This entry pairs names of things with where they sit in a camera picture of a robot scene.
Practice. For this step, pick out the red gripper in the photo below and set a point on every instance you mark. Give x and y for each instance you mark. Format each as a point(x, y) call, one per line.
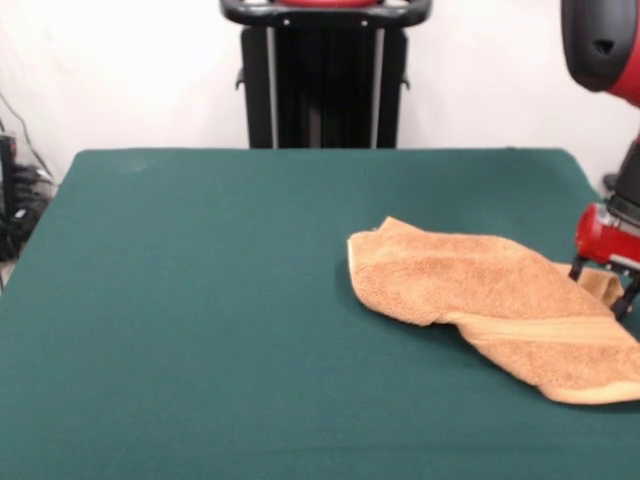
point(605, 245)

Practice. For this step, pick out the orange terry towel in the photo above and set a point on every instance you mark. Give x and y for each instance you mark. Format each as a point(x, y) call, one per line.
point(475, 285)

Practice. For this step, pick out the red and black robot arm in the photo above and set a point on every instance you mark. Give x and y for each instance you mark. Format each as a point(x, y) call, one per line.
point(605, 50)

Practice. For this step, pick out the black round knob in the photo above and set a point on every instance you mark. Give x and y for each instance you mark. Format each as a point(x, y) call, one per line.
point(610, 181)

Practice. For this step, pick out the dark green table cloth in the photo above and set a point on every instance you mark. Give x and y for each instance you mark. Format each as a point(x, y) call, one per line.
point(200, 350)

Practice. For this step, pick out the black electronics box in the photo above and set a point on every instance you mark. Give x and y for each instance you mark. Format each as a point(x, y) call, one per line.
point(7, 200)

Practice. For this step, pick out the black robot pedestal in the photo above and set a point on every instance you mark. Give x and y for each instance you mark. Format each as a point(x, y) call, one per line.
point(325, 90)

